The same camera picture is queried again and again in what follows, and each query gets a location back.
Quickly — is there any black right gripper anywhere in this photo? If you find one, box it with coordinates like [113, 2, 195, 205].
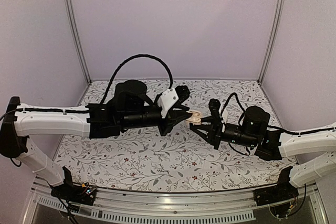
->
[190, 116, 258, 151]

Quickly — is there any cream earbud charging case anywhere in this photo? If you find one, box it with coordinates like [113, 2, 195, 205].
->
[185, 110, 203, 126]

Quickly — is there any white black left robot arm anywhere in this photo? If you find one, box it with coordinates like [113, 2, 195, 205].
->
[1, 80, 191, 200]

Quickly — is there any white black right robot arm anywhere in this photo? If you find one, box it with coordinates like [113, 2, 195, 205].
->
[190, 106, 335, 201]

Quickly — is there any floral patterned table mat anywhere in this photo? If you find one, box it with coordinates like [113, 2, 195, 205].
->
[54, 80, 297, 192]

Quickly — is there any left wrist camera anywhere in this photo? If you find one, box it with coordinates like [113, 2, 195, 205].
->
[156, 86, 190, 119]

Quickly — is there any right black cable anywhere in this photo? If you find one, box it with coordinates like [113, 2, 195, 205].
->
[225, 92, 250, 125]

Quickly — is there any left black cable loop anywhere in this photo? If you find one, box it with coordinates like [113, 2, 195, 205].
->
[101, 54, 174, 104]

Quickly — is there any front aluminium rail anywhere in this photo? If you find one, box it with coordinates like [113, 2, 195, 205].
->
[23, 178, 335, 223]

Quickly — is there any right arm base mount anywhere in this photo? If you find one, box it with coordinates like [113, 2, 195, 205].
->
[253, 184, 299, 219]

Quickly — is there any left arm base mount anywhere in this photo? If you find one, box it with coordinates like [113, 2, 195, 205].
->
[51, 167, 97, 206]

